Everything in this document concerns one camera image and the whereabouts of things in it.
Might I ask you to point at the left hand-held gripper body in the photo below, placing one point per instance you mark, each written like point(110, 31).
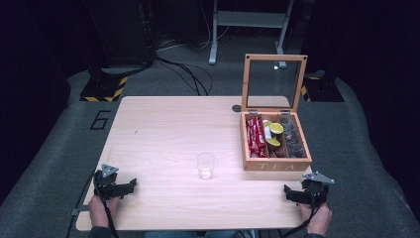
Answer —
point(107, 188)

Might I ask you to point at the person's right hand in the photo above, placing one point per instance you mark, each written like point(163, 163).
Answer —
point(318, 219)

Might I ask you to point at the bundle of red packets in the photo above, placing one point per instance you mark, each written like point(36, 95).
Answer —
point(256, 136)

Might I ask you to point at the person's left hand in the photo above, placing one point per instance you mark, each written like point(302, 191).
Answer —
point(100, 210)

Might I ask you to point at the wooden box with glass lid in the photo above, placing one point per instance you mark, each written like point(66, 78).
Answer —
point(275, 162)

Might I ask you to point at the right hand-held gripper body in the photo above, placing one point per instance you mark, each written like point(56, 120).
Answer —
point(315, 191)

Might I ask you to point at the pile of dark packets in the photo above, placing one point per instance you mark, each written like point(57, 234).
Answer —
point(293, 137)

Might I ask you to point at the grey metal table bracket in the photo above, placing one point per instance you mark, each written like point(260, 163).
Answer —
point(79, 210)

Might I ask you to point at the black stand with striped base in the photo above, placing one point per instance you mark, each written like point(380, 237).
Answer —
point(104, 87)
point(322, 87)

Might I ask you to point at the clear plastic cup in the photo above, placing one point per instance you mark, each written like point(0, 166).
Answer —
point(205, 165)

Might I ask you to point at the white metal stand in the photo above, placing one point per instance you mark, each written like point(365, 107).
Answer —
point(247, 19)

